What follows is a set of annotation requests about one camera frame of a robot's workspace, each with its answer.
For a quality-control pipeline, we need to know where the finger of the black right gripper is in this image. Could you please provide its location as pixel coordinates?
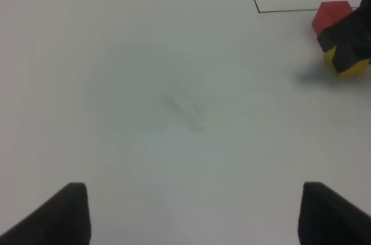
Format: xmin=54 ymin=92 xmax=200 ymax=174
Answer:
xmin=317 ymin=10 xmax=370 ymax=52
xmin=333 ymin=45 xmax=370 ymax=72

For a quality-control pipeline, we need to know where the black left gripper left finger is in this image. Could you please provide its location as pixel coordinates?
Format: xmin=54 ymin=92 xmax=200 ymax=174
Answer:
xmin=1 ymin=182 xmax=91 ymax=244

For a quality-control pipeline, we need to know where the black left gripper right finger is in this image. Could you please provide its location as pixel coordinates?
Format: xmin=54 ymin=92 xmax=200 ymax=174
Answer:
xmin=298 ymin=182 xmax=370 ymax=245

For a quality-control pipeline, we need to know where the yellow block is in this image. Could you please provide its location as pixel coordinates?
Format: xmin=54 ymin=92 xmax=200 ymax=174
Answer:
xmin=324 ymin=46 xmax=370 ymax=78

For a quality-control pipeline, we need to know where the red block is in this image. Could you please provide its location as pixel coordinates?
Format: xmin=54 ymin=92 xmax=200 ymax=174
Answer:
xmin=312 ymin=1 xmax=353 ymax=36

